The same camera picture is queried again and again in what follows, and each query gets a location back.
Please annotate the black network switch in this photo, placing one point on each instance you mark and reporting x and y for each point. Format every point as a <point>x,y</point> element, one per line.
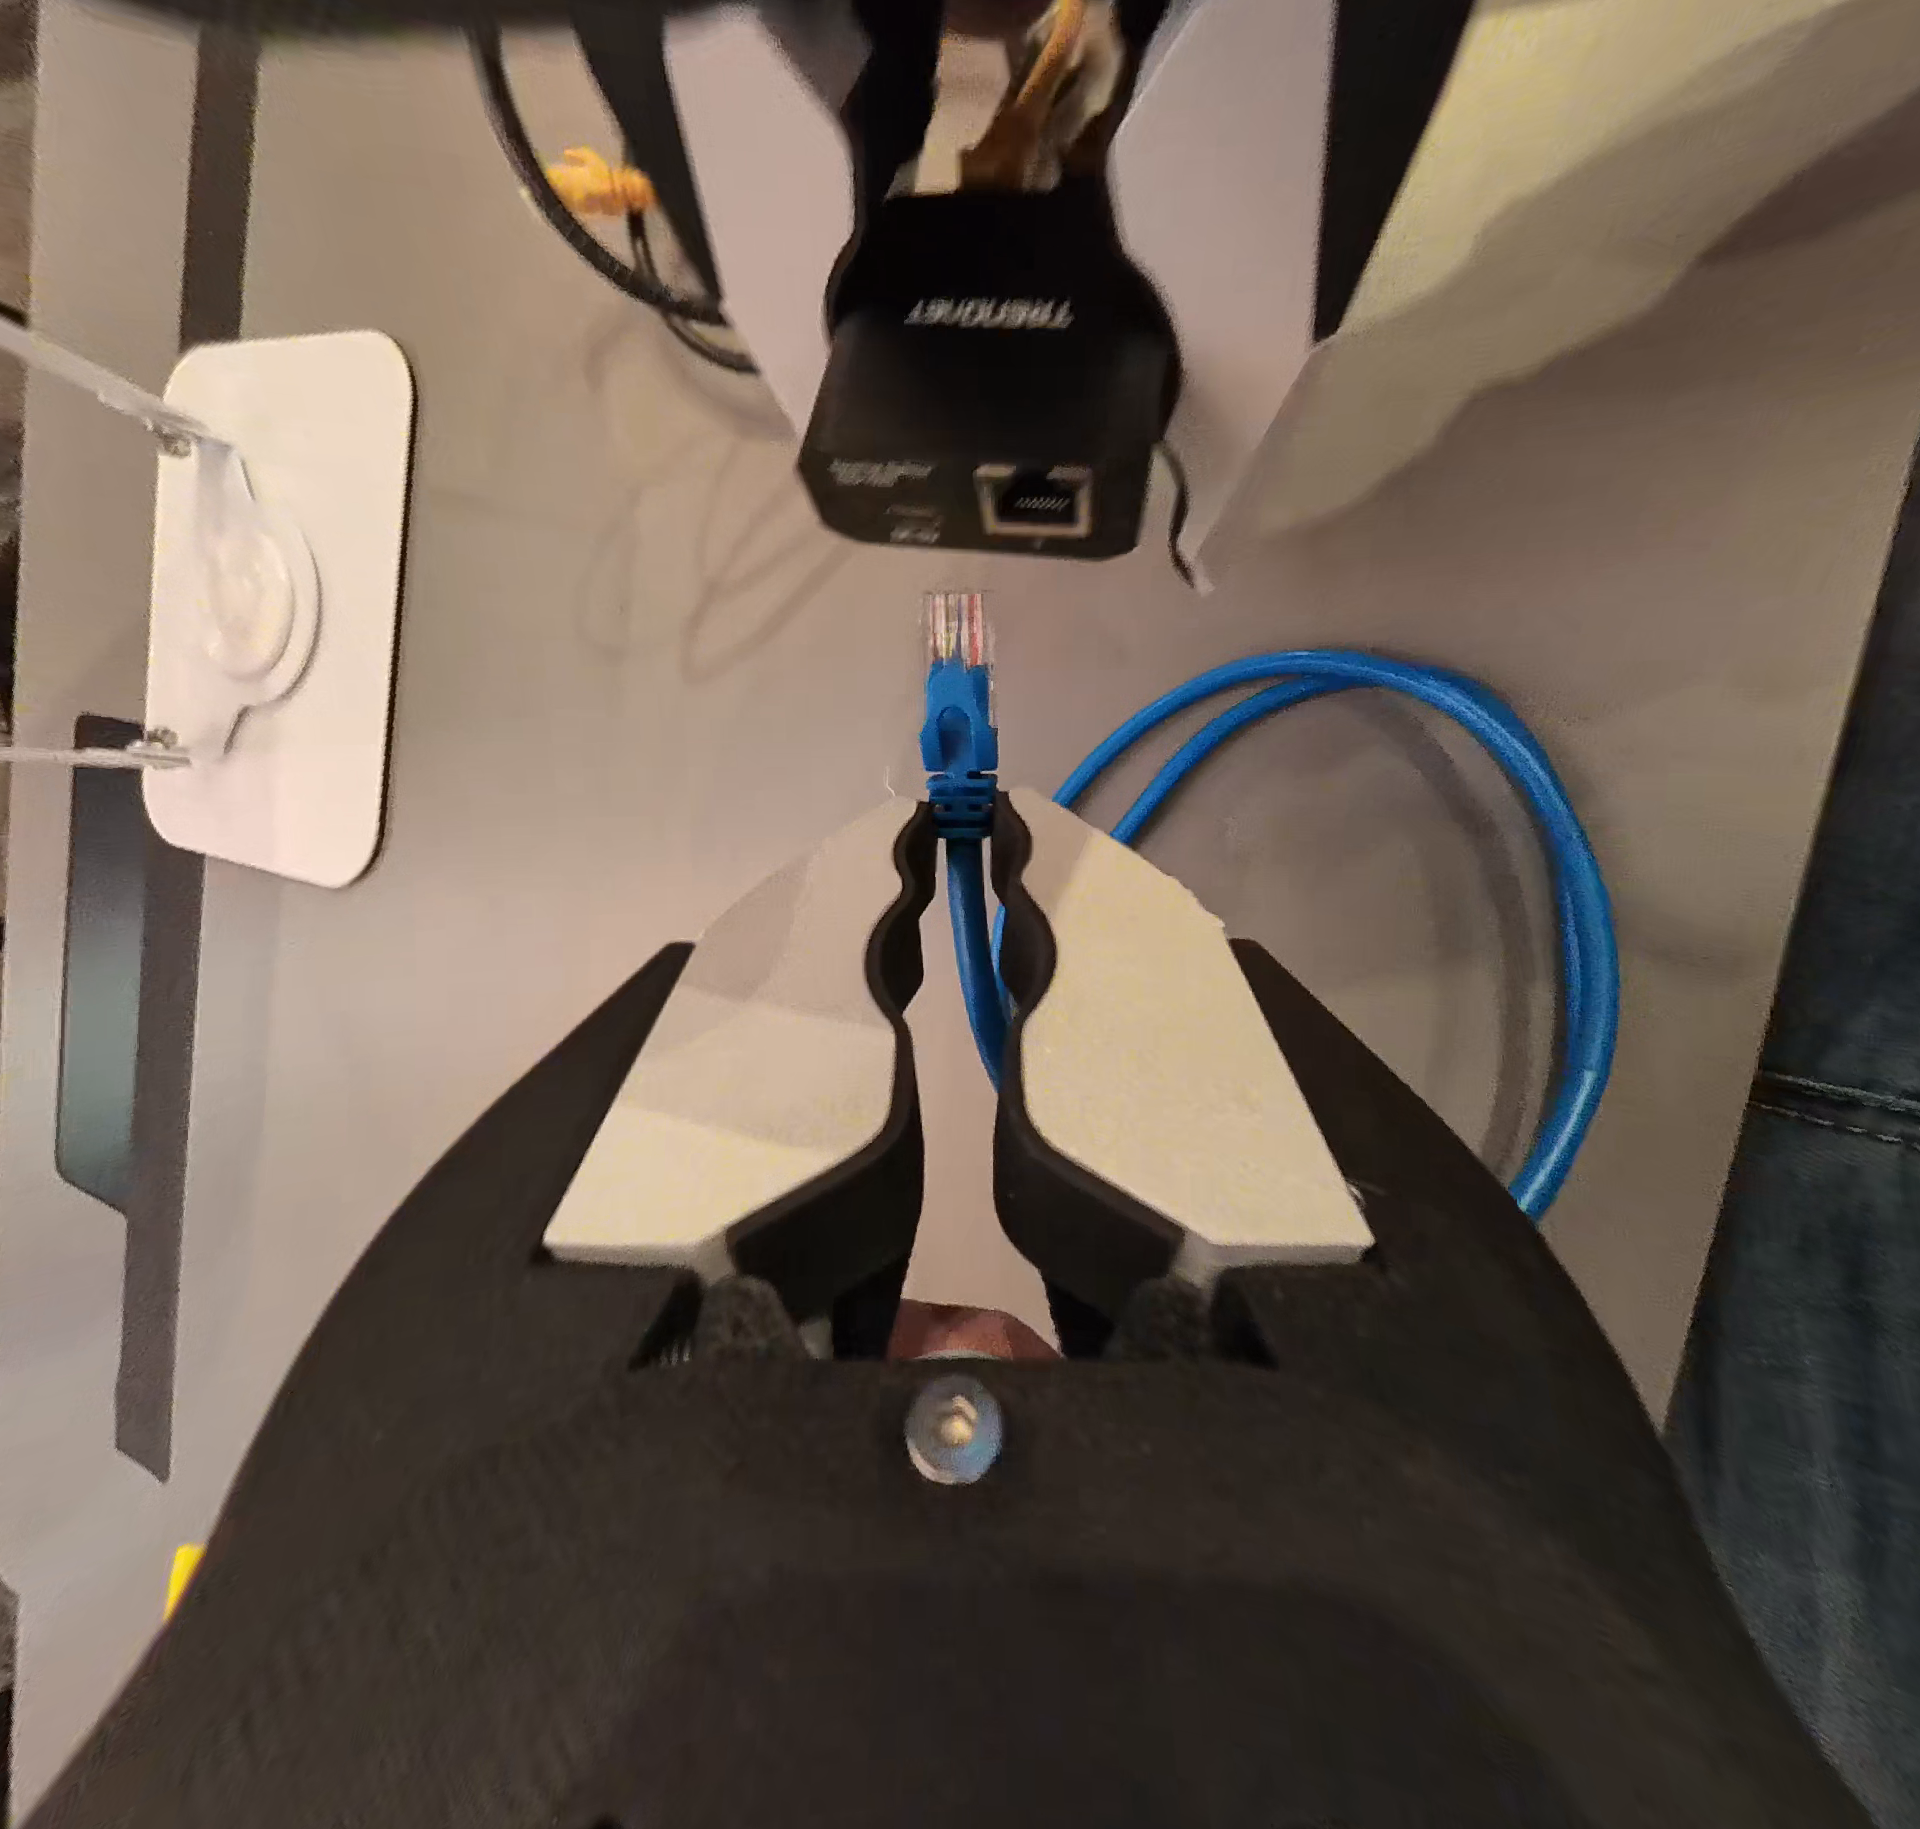
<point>975,404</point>

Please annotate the black tape strip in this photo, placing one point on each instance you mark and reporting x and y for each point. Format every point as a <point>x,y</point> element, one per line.
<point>146,1332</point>

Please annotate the clear acrylic stand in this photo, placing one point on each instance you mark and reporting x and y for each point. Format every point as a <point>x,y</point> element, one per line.
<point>240,569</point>

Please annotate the person's blue jeans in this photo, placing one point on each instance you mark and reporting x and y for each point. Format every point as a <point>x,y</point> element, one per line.
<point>1831,1258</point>

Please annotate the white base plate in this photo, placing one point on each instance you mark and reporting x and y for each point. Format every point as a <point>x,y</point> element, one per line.
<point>338,509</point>

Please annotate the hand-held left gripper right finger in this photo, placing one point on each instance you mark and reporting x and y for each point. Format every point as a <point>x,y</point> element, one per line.
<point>1185,1078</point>

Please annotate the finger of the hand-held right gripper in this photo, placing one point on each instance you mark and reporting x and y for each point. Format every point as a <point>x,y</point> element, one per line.
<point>764,178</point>
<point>1253,178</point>

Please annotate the yellow plastic bin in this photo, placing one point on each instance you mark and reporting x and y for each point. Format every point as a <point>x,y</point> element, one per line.
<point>182,1580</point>

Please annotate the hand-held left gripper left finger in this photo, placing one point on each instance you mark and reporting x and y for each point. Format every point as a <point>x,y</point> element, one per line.
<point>751,1048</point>

